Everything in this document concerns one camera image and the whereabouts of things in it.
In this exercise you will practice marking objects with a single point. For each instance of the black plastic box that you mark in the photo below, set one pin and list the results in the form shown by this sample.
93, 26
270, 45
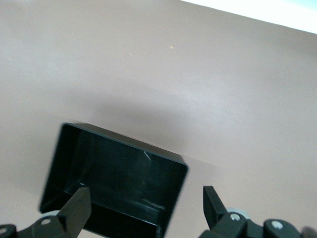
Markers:
119, 173

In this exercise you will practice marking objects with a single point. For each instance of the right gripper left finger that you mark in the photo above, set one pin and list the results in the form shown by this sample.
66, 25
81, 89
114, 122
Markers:
71, 218

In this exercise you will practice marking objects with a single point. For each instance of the brown table mat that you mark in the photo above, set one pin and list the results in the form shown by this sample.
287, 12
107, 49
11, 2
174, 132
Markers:
158, 74

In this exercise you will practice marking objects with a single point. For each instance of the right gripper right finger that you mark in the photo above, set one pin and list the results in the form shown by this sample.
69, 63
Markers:
223, 223

